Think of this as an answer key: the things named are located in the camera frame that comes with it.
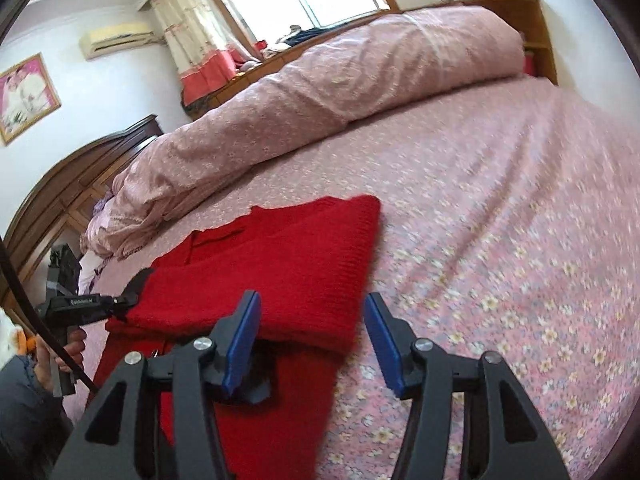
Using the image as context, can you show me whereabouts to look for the white air conditioner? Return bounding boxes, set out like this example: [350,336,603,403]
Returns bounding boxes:
[80,22,157,60]

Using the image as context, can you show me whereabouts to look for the pink floral bed sheet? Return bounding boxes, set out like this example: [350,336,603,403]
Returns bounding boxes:
[75,74,640,480]

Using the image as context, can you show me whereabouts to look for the person's left forearm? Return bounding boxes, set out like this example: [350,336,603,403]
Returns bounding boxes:
[0,354,76,480]

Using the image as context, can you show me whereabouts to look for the pile of clothes on sill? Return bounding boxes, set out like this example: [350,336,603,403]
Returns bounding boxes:
[260,24,341,59]

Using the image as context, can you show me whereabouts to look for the red knit sweater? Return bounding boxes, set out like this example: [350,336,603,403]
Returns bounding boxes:
[86,195,382,480]

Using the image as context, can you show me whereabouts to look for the pink floral pillow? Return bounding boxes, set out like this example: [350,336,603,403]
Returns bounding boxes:
[79,195,131,291]

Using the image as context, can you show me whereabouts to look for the dark wooden headboard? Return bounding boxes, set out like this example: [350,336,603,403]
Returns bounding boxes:
[0,114,166,311]

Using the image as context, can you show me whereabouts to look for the black cable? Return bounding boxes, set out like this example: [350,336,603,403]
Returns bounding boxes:
[0,240,101,396]

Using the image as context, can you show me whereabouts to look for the person's left hand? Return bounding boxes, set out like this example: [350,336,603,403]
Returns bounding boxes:
[34,329,87,396]

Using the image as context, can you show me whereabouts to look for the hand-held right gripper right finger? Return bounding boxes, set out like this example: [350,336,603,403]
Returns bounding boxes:
[364,292,571,480]

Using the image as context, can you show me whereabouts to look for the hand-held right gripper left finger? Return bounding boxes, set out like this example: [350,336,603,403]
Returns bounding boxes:
[49,290,273,480]

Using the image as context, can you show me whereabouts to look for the cream and red curtain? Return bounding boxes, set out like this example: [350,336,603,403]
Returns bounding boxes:
[150,0,261,111]

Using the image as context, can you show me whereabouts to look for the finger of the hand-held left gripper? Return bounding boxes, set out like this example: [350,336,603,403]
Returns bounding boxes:
[120,268,156,321]

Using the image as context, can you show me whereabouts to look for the wooden cabinet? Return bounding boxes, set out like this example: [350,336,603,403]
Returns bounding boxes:
[450,0,560,86]

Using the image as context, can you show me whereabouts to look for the pink framed wall picture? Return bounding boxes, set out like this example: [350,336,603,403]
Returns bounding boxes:
[0,53,62,147]

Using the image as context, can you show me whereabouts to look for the pink floral quilt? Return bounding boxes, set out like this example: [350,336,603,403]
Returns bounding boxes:
[80,4,525,261]

